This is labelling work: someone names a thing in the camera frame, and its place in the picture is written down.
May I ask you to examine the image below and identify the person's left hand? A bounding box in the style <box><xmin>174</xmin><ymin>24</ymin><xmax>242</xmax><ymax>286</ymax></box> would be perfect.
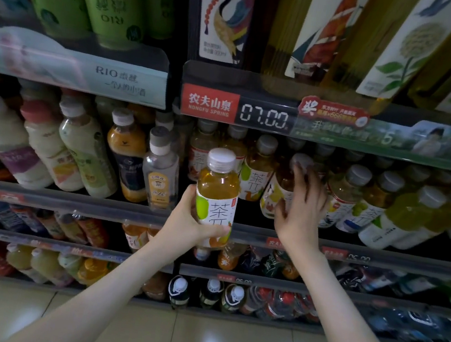
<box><xmin>153</xmin><ymin>181</ymin><xmax>236</xmax><ymax>257</ymax></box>

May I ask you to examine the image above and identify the person's right hand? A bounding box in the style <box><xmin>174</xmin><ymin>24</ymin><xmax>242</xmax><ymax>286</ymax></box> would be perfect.
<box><xmin>268</xmin><ymin>161</ymin><xmax>334</xmax><ymax>265</ymax></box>

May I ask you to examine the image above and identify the clear bottle red label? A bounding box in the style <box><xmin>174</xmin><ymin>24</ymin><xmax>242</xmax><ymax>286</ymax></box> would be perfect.
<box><xmin>189</xmin><ymin>145</ymin><xmax>246</xmax><ymax>252</ymax></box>

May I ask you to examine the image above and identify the row of large water jugs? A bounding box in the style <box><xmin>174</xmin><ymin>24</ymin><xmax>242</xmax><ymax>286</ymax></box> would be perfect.
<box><xmin>239</xmin><ymin>281</ymin><xmax>451</xmax><ymax>342</ymax></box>

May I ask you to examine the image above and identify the dark grey store shelving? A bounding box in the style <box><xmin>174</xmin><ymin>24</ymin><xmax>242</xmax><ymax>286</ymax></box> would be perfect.
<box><xmin>0</xmin><ymin>0</ymin><xmax>451</xmax><ymax>342</ymax></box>

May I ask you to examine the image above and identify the person's left forearm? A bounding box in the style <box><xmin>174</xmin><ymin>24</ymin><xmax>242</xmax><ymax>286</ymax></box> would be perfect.
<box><xmin>8</xmin><ymin>221</ymin><xmax>192</xmax><ymax>342</ymax></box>

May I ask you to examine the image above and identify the person's right forearm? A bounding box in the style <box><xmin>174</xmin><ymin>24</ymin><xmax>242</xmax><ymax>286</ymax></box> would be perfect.
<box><xmin>278</xmin><ymin>248</ymin><xmax>441</xmax><ymax>342</ymax></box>

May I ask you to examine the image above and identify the picture shelf label strip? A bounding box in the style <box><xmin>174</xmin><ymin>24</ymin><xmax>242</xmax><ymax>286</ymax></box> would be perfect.
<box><xmin>291</xmin><ymin>94</ymin><xmax>451</xmax><ymax>164</ymax></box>

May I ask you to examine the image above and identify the pale advert shelf strip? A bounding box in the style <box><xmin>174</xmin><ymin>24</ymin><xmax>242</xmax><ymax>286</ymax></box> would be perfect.
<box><xmin>0</xmin><ymin>23</ymin><xmax>175</xmax><ymax>111</ymax></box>

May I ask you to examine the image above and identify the dark price tag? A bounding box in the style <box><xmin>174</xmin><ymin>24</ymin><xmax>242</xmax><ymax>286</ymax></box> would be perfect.
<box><xmin>235</xmin><ymin>96</ymin><xmax>298</xmax><ymax>135</ymax></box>

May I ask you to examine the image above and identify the red price tag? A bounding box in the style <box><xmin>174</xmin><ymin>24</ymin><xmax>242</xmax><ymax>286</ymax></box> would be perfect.
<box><xmin>179</xmin><ymin>83</ymin><xmax>243</xmax><ymax>125</ymax></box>

